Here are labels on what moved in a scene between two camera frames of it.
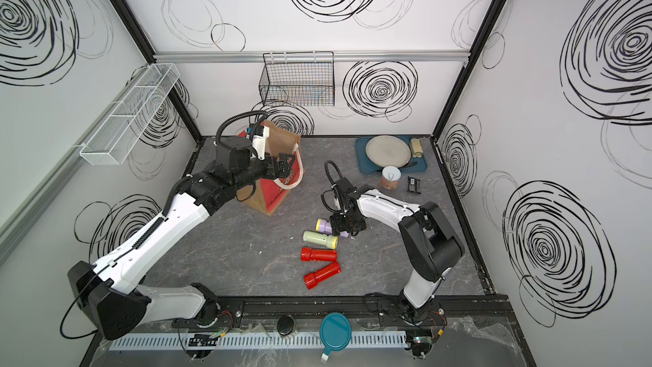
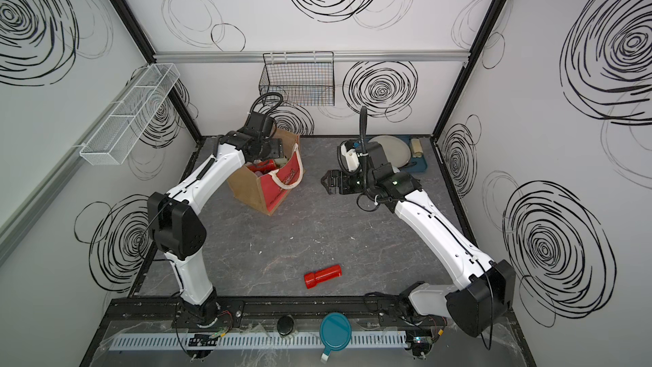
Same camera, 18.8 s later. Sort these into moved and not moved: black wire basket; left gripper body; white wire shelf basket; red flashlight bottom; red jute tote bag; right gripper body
Moved: right gripper body; left gripper body
Not moved: red flashlight bottom; white wire shelf basket; red jute tote bag; black wire basket
